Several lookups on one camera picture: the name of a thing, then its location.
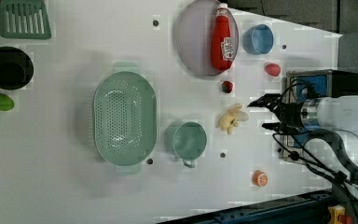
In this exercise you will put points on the green toy lime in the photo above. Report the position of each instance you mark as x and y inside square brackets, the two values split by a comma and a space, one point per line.
[6, 103]

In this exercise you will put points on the large black cup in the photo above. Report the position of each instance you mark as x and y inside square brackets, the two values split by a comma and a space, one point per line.
[16, 68]

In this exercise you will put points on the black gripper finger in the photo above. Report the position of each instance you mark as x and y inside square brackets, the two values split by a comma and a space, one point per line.
[274, 126]
[269, 100]

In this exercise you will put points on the blue bowl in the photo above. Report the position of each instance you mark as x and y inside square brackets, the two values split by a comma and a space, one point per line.
[258, 40]

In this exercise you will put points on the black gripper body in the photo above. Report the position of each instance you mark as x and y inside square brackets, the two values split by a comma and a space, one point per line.
[289, 116]

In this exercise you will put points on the red toy strawberry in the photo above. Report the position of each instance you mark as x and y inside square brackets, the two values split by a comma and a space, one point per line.
[227, 87]

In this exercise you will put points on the green oval colander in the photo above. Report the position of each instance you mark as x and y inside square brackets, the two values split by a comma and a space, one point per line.
[125, 118]

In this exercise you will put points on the green dish rack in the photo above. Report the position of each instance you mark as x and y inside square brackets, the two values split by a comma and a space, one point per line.
[24, 19]

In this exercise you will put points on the black toaster oven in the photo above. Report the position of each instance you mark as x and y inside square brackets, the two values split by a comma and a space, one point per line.
[304, 86]

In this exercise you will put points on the peeled toy banana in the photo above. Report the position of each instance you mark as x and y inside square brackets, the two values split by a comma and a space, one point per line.
[231, 118]

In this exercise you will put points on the pink toy fruit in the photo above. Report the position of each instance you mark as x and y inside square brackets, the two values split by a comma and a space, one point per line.
[273, 69]

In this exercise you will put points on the orange slice toy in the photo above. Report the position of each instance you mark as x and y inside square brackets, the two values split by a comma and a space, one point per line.
[260, 178]

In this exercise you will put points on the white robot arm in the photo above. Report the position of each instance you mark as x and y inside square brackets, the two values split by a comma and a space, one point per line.
[333, 120]

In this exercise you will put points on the green mug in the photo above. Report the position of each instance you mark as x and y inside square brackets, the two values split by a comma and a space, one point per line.
[186, 140]

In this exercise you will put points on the red ketchup bottle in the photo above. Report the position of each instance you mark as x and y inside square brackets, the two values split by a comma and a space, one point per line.
[222, 51]

